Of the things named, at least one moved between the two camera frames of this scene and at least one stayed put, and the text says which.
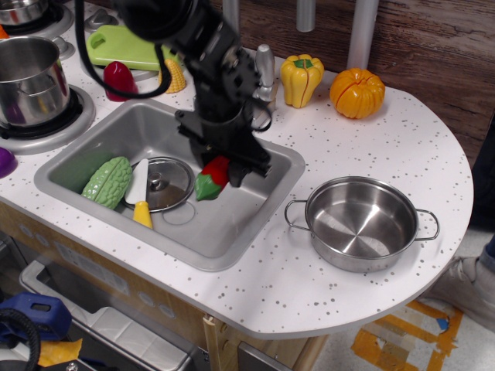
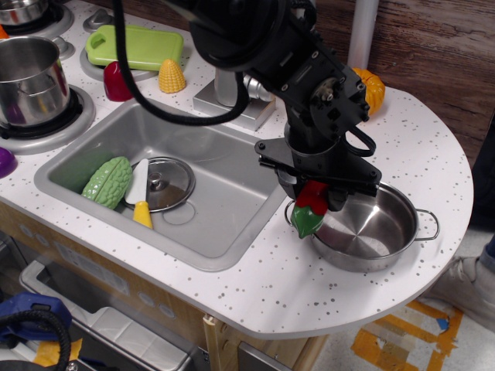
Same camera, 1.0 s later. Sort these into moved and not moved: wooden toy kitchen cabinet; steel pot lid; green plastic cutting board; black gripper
Moved: black gripper
Not moved: steel pot lid; green plastic cutting board; wooden toy kitchen cabinet
